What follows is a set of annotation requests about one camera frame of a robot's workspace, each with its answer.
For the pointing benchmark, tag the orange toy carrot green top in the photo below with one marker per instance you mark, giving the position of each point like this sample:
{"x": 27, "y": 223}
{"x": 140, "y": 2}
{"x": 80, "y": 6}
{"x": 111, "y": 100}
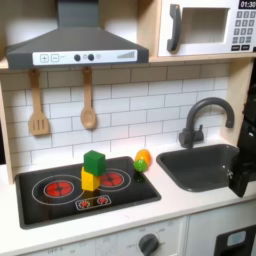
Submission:
{"x": 144, "y": 155}

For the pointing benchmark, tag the green wooden block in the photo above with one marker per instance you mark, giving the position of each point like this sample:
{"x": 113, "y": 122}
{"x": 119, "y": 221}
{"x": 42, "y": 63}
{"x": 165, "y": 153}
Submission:
{"x": 94, "y": 163}

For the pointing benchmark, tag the wooden spoon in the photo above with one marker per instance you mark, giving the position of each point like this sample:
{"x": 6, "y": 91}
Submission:
{"x": 88, "y": 118}

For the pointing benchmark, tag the dark grey curved tap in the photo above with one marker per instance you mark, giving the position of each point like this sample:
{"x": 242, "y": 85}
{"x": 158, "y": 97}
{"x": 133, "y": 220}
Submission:
{"x": 191, "y": 133}

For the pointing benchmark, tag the yellow wooden block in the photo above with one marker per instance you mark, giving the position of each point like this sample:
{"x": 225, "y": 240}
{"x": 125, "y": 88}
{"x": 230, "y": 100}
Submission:
{"x": 88, "y": 182}

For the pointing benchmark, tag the dark grey sink basin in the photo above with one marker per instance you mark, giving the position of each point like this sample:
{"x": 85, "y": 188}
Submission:
{"x": 196, "y": 166}

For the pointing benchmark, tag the wooden slotted spatula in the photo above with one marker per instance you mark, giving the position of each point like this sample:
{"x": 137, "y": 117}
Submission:
{"x": 39, "y": 125}

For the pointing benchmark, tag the grey range hood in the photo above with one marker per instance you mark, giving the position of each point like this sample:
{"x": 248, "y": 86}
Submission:
{"x": 76, "y": 40}

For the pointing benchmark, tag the white toy microwave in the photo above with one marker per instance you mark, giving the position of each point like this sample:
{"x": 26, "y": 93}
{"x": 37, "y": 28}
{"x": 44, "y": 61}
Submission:
{"x": 203, "y": 49}

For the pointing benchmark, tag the dark grey oven knob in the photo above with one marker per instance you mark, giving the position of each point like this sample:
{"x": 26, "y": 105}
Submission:
{"x": 148, "y": 245}

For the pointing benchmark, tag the black toy cooktop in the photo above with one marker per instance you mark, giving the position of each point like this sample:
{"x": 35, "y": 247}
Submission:
{"x": 40, "y": 213}

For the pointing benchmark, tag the light wooden kitchen frame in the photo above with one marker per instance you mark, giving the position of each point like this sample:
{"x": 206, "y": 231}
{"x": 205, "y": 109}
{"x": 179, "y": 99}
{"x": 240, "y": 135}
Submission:
{"x": 238, "y": 83}

